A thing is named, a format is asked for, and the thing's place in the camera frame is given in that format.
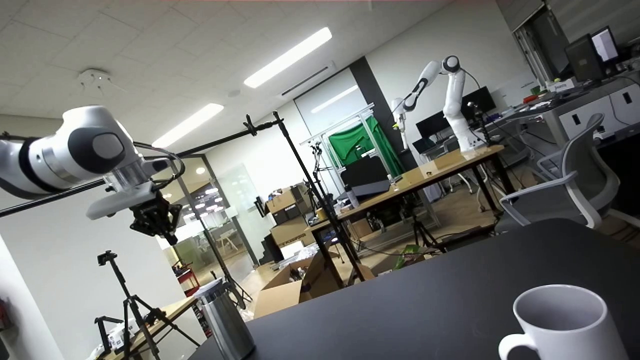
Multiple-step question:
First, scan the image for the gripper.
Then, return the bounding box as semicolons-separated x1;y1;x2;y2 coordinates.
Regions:
129;192;184;247

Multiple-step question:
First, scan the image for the steel bottle with lid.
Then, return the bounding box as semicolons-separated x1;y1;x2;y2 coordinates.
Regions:
194;278;256;360

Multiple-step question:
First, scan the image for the open cardboard box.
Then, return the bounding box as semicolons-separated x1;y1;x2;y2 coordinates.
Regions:
253;250;377;319

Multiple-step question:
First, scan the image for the red cart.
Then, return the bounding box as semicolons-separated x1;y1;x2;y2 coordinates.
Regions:
172;260;201;297

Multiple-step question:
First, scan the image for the small wooden table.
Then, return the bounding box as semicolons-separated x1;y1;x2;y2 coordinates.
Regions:
98;295;201;360

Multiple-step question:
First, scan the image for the ceiling light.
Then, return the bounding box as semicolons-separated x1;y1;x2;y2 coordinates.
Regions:
151;103;225;149
243;27;333;89

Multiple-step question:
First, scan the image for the small black tripod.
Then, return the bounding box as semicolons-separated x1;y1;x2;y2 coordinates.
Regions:
94;315;125;357

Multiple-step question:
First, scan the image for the stack of boxes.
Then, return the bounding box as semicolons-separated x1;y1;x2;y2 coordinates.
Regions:
264;182;322;248

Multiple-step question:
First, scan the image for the black boom stand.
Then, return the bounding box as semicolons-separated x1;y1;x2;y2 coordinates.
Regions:
0;111;367;287

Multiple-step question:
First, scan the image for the black case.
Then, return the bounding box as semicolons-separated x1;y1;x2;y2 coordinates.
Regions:
339;155;392;202

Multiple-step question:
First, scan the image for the green cloth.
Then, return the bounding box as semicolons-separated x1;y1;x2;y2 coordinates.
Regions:
327;116;405;177

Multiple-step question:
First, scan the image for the long wooden table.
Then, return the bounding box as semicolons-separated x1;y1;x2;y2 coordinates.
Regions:
304;144;516;291

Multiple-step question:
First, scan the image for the row of monitors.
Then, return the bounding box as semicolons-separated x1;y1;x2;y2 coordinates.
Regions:
414;86;497;140

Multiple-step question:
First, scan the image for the white mug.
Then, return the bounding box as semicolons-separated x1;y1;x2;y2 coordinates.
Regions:
498;284;631;360

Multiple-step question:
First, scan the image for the grey office chair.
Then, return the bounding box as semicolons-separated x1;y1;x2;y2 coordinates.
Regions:
494;112;640;235

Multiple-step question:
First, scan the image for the grey desk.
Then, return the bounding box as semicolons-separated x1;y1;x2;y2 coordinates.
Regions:
492;70;640;151

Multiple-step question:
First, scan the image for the monitor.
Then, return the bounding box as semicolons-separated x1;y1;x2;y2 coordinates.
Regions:
565;26;621;84

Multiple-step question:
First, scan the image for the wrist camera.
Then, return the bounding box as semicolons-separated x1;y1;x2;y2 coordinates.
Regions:
85;181;157;221

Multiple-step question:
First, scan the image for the metal frame rack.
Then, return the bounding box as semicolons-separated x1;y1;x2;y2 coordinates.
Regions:
299;102;407;178

